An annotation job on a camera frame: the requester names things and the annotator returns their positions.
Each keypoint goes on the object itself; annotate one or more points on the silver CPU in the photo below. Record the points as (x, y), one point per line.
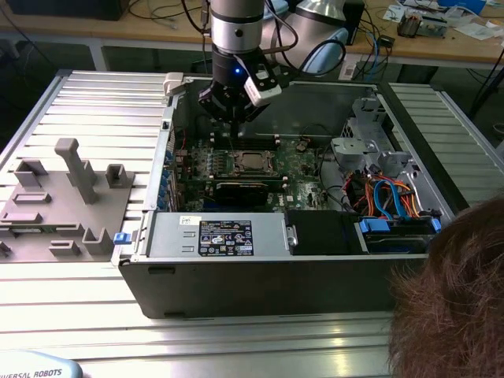
(253, 159)

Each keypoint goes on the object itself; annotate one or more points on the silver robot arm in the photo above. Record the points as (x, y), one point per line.
(236, 23)

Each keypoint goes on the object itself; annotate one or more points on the CPU socket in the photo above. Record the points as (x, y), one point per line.
(236, 171)

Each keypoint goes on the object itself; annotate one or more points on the blue expansion slot brackets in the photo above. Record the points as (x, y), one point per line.
(164, 185)

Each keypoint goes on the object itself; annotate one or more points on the black bay cover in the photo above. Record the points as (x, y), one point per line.
(319, 232)

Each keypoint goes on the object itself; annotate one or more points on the coin cell battery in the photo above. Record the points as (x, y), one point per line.
(301, 147)

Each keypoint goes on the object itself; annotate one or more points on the wooden desk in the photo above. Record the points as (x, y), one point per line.
(157, 29)

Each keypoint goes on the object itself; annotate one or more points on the black graphics card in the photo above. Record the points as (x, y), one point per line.
(240, 195)

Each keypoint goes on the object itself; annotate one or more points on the green motherboard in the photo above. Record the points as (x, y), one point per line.
(299, 173)

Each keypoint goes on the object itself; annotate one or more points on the silver drive cage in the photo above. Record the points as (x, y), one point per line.
(350, 147)

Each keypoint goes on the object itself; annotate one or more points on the grey power supply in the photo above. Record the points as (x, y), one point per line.
(173, 236)

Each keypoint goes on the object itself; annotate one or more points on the silver metal latch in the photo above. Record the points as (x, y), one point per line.
(291, 235)

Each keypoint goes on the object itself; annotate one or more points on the black upright box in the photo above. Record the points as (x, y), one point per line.
(356, 19)

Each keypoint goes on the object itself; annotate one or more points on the blue case latch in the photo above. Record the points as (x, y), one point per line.
(121, 238)

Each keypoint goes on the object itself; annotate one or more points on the black desktop computer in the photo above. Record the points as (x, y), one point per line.
(67, 8)

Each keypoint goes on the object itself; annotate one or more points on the black PC case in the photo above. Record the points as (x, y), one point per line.
(275, 287)

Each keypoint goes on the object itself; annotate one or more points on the copper coil part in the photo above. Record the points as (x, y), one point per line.
(407, 23)

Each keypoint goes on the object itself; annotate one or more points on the hard disk in blue carrier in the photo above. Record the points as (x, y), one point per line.
(376, 227)

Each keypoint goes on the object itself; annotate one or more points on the grey parts rack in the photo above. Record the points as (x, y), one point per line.
(59, 212)

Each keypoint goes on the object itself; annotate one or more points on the grey electronic module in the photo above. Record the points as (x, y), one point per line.
(432, 28)

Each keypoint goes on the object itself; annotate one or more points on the blue cardboard box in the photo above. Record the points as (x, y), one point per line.
(462, 4)

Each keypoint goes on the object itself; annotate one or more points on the brown-haired person's head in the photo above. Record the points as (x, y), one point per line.
(453, 295)

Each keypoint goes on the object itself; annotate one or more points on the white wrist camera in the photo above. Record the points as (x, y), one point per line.
(260, 95)

